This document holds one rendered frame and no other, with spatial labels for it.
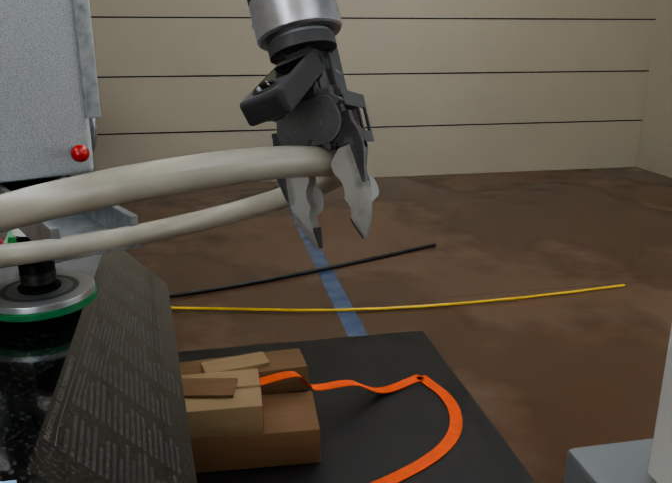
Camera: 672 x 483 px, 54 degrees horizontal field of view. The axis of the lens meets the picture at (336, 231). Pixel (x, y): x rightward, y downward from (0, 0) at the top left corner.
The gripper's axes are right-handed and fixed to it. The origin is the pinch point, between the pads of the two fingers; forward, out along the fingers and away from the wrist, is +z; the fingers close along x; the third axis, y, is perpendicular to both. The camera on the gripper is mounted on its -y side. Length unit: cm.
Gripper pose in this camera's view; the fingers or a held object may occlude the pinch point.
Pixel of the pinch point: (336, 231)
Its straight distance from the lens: 65.6
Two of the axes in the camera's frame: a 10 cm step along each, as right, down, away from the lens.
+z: 2.3, 9.7, -0.2
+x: -8.8, 2.1, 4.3
